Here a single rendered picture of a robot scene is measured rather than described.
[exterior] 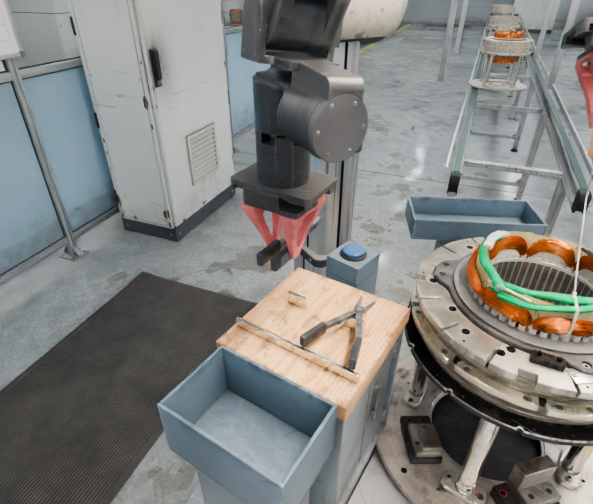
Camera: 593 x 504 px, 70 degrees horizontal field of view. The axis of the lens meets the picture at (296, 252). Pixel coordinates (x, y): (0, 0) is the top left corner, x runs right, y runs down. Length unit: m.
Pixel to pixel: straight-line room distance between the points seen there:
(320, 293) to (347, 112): 0.34
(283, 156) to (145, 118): 2.20
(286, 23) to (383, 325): 0.39
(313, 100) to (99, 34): 2.34
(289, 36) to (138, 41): 2.12
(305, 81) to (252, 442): 0.41
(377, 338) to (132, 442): 1.38
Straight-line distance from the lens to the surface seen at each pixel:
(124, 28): 2.54
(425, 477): 0.78
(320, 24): 0.42
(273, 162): 0.44
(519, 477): 0.76
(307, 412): 0.54
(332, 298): 0.63
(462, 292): 0.62
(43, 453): 1.93
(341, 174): 0.91
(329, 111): 0.35
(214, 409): 0.60
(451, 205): 0.98
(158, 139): 2.63
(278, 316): 0.60
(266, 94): 0.42
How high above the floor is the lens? 1.46
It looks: 33 degrees down
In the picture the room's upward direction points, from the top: straight up
